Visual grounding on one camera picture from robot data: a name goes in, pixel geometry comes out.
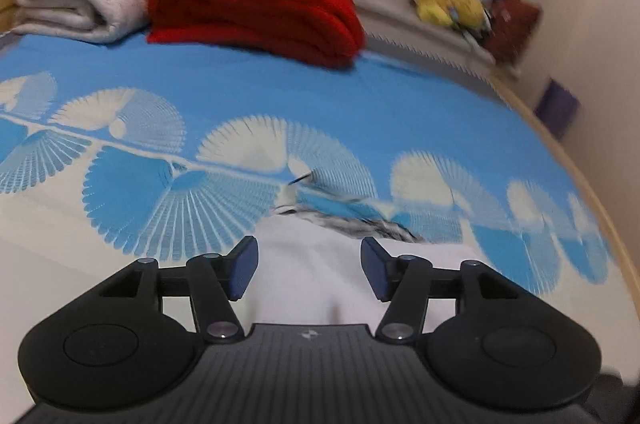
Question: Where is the red folded blanket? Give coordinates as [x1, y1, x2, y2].
[148, 0, 364, 68]

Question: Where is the yellow plush toy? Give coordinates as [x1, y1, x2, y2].
[413, 0, 486, 30]

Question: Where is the white window bench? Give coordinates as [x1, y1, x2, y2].
[355, 0, 520, 81]

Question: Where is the dark red plush cushion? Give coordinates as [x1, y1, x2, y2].
[483, 0, 542, 65]

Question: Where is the black white striped garment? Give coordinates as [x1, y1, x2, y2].
[236, 173, 482, 326]

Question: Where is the wooden bed frame edge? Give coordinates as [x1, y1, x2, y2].
[488, 75, 640, 313]

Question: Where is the blue white patterned bedsheet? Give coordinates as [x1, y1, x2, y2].
[1, 35, 608, 423]

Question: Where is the purple box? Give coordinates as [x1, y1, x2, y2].
[534, 79, 580, 140]

